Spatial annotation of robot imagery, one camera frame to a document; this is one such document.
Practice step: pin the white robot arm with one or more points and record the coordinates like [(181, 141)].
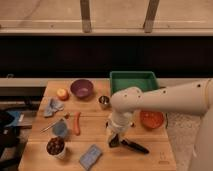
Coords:
[(194, 98)]

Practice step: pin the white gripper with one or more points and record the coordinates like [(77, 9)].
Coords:
[(118, 124)]

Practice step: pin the green plastic tray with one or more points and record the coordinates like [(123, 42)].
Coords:
[(145, 80)]

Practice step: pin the orange carrot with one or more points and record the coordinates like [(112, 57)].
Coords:
[(76, 124)]

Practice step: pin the black handled knife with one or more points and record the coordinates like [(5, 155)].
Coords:
[(135, 146)]

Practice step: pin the metal fork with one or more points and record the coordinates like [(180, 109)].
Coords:
[(65, 117)]

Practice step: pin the blue sponge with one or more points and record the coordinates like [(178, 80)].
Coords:
[(89, 158)]

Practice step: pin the small metal cup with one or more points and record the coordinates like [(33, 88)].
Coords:
[(104, 102)]

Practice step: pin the white cup of grapes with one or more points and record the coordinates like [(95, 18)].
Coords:
[(56, 147)]

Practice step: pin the crumpled blue cloth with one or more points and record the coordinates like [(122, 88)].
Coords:
[(53, 106)]

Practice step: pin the blue plastic cup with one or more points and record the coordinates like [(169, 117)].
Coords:
[(60, 129)]

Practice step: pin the purple bowl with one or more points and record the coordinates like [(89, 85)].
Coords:
[(82, 88)]

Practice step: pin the orange bowl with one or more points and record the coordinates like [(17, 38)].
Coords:
[(151, 120)]

